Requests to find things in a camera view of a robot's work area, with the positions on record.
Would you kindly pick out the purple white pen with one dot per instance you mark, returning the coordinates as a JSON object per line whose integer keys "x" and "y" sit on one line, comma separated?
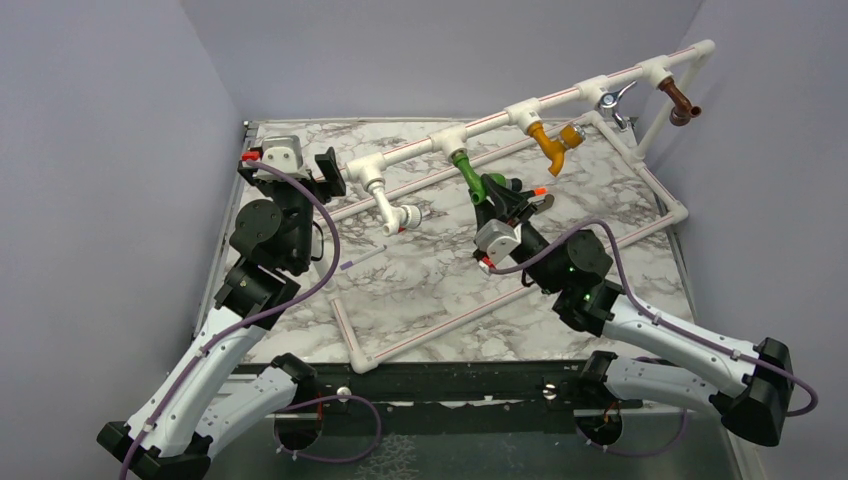
{"x": 363, "y": 257}

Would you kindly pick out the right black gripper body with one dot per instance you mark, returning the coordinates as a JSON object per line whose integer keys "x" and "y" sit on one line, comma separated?
{"x": 527, "y": 234}

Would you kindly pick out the black table front rail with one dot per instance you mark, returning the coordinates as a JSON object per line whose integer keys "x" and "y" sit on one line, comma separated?
{"x": 446, "y": 398}

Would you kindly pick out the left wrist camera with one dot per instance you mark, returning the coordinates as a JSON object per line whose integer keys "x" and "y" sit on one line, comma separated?
{"x": 284, "y": 153}

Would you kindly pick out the white plastic faucet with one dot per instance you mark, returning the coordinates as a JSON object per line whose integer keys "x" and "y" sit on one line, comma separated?
{"x": 395, "y": 218}

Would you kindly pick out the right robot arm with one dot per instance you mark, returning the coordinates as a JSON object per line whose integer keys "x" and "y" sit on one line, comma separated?
{"x": 747, "y": 385}

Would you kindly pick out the white PVC pipe frame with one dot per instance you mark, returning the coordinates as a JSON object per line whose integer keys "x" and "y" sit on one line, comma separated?
{"x": 683, "y": 65}

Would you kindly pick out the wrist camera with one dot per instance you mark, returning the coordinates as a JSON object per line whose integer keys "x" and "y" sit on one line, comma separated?
{"x": 284, "y": 153}
{"x": 495, "y": 241}

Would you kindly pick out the chrome lever faucet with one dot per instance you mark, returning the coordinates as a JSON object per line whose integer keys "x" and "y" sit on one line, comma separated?
{"x": 608, "y": 106}

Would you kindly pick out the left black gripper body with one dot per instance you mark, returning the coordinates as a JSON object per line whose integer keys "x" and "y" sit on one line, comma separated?
{"x": 315, "y": 188}

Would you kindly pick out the green faucet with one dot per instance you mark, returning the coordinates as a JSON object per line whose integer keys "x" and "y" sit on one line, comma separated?
{"x": 472, "y": 173}

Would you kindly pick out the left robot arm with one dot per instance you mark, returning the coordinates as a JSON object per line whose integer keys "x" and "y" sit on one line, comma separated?
{"x": 289, "y": 249}

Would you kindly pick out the brown faucet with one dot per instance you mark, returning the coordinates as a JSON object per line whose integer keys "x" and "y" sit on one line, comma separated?
{"x": 682, "y": 110}

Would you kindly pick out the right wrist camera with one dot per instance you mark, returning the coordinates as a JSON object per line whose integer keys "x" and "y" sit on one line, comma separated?
{"x": 495, "y": 241}

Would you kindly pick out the orange yellow faucet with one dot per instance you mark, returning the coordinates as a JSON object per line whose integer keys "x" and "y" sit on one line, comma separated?
{"x": 554, "y": 149}

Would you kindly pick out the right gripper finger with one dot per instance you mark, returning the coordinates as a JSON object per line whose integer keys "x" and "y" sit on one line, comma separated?
{"x": 520, "y": 205}
{"x": 499, "y": 191}

